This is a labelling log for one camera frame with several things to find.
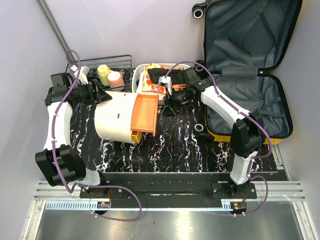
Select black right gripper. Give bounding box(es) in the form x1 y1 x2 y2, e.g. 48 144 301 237
160 86 192 120

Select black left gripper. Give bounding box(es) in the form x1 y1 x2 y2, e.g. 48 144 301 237
70 79 113 106

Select white plastic tray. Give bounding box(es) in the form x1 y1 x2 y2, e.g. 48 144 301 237
131 63 191 93

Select pink yellow drawer box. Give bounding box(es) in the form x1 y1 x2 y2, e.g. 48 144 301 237
94 91 159 144

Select orange floral cloth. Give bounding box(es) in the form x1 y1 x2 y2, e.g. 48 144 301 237
141 63 187 95

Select black cloth pouch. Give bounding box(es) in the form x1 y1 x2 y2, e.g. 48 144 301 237
147 67 187 85

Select yellow Pikachu suitcase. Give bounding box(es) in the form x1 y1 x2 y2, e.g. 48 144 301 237
191 0 302 145

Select white cloth garment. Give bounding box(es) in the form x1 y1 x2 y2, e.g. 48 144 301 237
136 72 144 93

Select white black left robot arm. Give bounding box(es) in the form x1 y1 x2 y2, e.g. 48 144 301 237
35 72 112 198

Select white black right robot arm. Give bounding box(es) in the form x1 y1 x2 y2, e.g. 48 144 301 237
178 68 271 199

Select pink cup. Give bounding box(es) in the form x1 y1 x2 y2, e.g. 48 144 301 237
108 71 125 91

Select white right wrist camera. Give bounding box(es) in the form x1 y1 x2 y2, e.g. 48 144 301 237
158 76 172 95

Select black wire basket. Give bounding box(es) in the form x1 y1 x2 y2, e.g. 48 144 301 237
81 54 133 92

